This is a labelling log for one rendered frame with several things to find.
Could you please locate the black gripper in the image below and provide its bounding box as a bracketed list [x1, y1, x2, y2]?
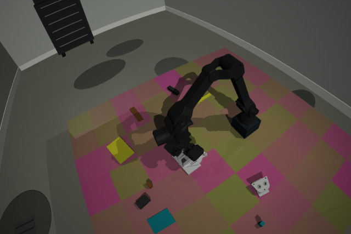
[173, 132, 204, 161]

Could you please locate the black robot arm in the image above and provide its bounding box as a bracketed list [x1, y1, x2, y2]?
[153, 54, 259, 157]

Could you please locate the teal flat rectangular plate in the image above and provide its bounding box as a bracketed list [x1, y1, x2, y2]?
[147, 208, 175, 234]

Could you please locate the yellow flat rectangular plate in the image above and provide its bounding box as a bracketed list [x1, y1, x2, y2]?
[107, 136, 135, 164]

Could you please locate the small teal cube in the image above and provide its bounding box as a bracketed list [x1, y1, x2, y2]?
[258, 221, 265, 227]

